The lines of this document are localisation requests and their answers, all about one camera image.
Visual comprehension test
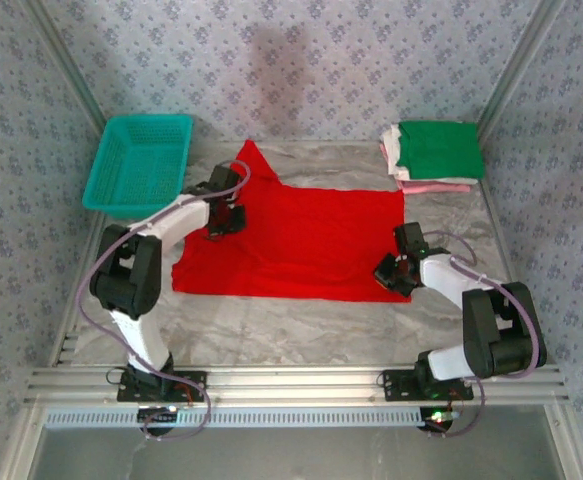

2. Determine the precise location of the black controller board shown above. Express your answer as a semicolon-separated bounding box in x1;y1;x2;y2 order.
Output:
137;406;181;434
419;406;460;434

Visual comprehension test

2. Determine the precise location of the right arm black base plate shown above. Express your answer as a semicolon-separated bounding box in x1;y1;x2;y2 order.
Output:
379;369;475;404

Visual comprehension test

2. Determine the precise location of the grey slotted cable duct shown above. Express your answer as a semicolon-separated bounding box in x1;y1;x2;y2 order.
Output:
43;405;428;429

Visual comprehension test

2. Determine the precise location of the red t-shirt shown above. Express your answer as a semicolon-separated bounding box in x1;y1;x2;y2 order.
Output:
170;138;415;305

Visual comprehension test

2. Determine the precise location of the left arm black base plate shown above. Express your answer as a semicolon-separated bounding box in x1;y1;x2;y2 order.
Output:
115;367;208;404

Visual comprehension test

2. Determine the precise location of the aluminium frame post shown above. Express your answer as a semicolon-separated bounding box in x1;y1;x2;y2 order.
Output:
23;0;108;132
475;0;570;144

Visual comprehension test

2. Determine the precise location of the aluminium mounting rail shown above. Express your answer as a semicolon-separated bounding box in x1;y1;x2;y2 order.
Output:
25;364;570;404

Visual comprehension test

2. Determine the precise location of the white folded t-shirt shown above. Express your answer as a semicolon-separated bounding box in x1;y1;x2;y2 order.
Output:
379;123;478;186

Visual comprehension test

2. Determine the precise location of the teal plastic basket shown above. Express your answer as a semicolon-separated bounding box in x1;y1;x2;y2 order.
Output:
81;113;195;221

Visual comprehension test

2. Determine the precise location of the green folded t-shirt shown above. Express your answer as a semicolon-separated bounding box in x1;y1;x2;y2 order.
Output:
398;120;486;181

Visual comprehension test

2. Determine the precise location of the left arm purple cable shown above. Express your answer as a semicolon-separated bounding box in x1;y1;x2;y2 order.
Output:
78;159;252;442

